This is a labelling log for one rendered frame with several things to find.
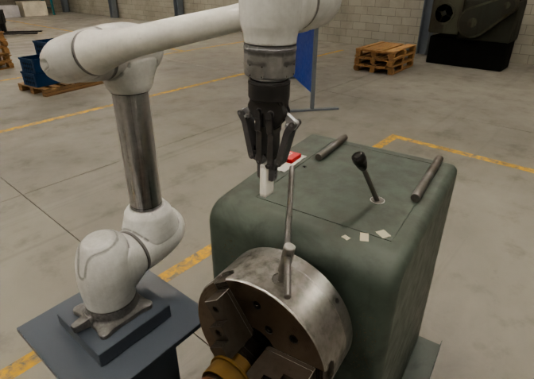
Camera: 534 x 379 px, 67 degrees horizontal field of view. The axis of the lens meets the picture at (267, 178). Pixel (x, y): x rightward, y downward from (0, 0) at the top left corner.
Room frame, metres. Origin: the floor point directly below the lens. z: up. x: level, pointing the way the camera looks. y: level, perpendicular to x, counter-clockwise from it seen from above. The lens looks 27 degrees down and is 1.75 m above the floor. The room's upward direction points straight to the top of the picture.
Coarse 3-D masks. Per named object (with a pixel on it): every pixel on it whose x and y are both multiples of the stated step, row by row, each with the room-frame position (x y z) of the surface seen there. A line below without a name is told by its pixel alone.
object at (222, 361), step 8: (216, 360) 0.51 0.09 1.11; (224, 360) 0.50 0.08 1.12; (232, 360) 0.50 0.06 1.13; (240, 360) 0.51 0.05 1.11; (208, 368) 0.49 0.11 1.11; (216, 368) 0.49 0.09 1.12; (224, 368) 0.49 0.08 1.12; (232, 368) 0.49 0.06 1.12; (240, 368) 0.49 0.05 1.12; (248, 368) 0.50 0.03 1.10; (208, 376) 0.48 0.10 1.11; (216, 376) 0.47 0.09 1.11; (224, 376) 0.47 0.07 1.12; (232, 376) 0.47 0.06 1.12; (240, 376) 0.48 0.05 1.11
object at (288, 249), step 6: (288, 246) 0.58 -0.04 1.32; (294, 246) 0.58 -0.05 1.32; (282, 252) 0.58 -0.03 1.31; (288, 252) 0.57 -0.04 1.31; (294, 252) 0.58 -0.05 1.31; (282, 258) 0.58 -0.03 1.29; (282, 264) 0.58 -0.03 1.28; (282, 270) 0.58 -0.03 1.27; (282, 276) 0.58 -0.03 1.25; (282, 282) 0.58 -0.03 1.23
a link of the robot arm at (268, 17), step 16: (240, 0) 0.69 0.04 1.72; (256, 0) 0.66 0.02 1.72; (272, 0) 0.66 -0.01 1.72; (288, 0) 0.66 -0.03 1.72; (304, 0) 0.69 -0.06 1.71; (240, 16) 0.69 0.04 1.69; (256, 16) 0.66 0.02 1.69; (272, 16) 0.66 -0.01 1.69; (288, 16) 0.66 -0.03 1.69; (304, 16) 0.70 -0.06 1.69; (256, 32) 0.67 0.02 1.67; (272, 32) 0.66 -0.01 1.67; (288, 32) 0.67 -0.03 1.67
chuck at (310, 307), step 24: (240, 264) 0.66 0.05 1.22; (264, 264) 0.63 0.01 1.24; (216, 288) 0.62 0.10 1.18; (240, 288) 0.59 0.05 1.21; (264, 288) 0.56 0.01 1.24; (312, 288) 0.59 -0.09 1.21; (264, 312) 0.56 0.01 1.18; (288, 312) 0.53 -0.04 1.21; (312, 312) 0.54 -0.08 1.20; (336, 312) 0.57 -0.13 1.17; (264, 336) 0.63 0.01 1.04; (288, 336) 0.53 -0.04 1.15; (312, 336) 0.50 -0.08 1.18; (336, 336) 0.54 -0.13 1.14; (312, 360) 0.50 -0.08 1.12; (336, 360) 0.52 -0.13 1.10
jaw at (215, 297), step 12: (228, 288) 0.60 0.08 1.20; (216, 300) 0.57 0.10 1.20; (228, 300) 0.58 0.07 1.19; (216, 312) 0.57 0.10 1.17; (228, 312) 0.57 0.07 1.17; (240, 312) 0.58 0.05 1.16; (216, 324) 0.56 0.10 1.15; (228, 324) 0.55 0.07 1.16; (240, 324) 0.56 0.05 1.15; (216, 336) 0.55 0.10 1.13; (228, 336) 0.53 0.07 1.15; (240, 336) 0.55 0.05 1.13; (216, 348) 0.52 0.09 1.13; (228, 348) 0.52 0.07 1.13; (240, 348) 0.53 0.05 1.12
